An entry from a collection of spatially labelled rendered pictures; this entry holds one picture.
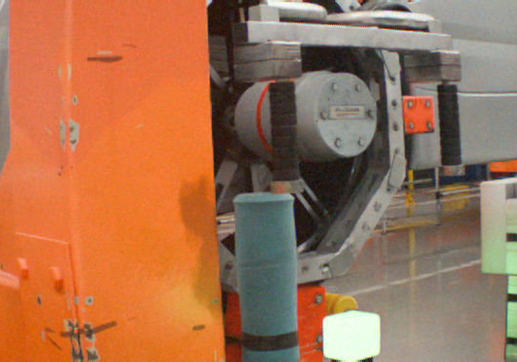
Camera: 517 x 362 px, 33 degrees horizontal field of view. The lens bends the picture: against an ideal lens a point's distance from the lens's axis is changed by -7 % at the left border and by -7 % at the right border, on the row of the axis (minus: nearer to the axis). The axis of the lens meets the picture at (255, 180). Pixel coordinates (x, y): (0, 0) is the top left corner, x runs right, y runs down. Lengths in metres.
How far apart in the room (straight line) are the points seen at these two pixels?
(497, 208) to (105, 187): 0.37
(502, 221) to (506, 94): 1.24
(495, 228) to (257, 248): 0.53
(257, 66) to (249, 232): 0.25
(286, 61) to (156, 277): 0.45
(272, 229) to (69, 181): 0.55
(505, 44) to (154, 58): 1.35
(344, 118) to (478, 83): 0.68
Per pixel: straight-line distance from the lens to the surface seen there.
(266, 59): 1.23
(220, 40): 1.68
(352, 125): 1.40
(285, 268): 1.34
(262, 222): 1.33
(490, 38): 2.07
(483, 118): 2.02
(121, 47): 0.86
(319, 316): 1.56
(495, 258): 0.89
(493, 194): 0.88
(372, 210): 1.63
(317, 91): 1.37
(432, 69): 1.46
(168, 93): 0.88
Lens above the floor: 0.83
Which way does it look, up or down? 3 degrees down
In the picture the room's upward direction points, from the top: 3 degrees counter-clockwise
